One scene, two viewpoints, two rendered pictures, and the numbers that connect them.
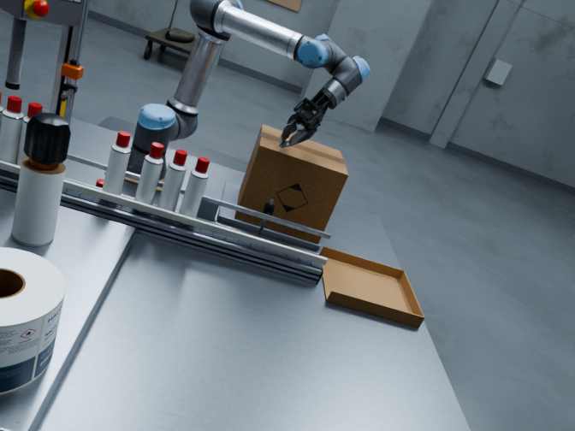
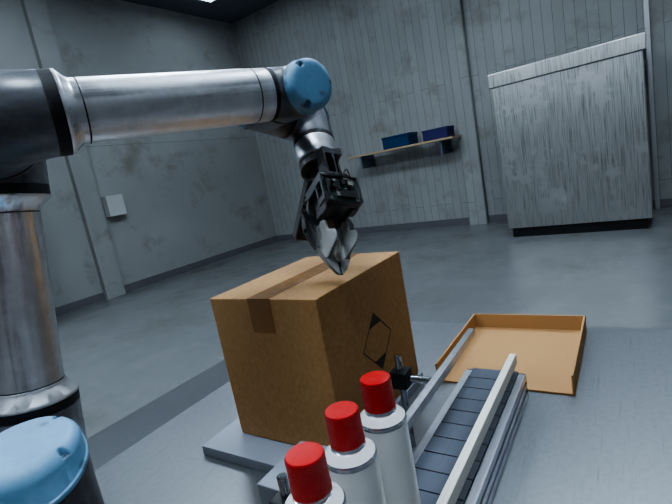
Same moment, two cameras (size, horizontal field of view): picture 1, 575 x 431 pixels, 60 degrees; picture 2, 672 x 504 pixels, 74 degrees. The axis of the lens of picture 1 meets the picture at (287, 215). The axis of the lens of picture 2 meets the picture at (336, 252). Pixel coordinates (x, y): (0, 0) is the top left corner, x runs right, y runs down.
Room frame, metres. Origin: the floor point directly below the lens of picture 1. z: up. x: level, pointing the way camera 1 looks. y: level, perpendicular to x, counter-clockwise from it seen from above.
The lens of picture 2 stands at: (0.99, 0.59, 1.30)
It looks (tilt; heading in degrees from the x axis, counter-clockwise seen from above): 10 degrees down; 315
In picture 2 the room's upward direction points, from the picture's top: 11 degrees counter-clockwise
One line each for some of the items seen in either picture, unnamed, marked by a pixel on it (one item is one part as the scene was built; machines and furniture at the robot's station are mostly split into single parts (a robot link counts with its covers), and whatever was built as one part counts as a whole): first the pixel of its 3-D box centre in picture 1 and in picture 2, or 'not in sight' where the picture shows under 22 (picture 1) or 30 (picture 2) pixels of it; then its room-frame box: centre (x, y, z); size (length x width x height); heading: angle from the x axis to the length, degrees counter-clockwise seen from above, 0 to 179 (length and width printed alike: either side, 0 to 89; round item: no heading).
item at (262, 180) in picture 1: (289, 183); (323, 338); (1.62, 0.03, 0.99); 0.30 x 0.24 x 0.27; 100
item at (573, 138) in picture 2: not in sight; (574, 144); (2.83, -6.03, 1.07); 1.67 x 1.28 x 2.15; 9
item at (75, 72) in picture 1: (60, 120); not in sight; (1.26, 0.68, 1.05); 0.10 x 0.04 x 0.33; 11
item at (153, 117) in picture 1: (156, 126); (37, 489); (1.60, 0.53, 1.00); 0.13 x 0.12 x 0.14; 167
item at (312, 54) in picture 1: (253, 29); (158, 104); (1.55, 0.30, 1.42); 0.49 x 0.11 x 0.12; 77
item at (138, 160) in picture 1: (146, 157); not in sight; (1.60, 0.53, 0.89); 0.15 x 0.15 x 0.10
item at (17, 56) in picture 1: (16, 50); not in sight; (1.28, 0.84, 1.18); 0.04 x 0.04 x 0.21
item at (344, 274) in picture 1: (368, 285); (514, 346); (1.40, -0.32, 0.85); 0.30 x 0.26 x 0.04; 101
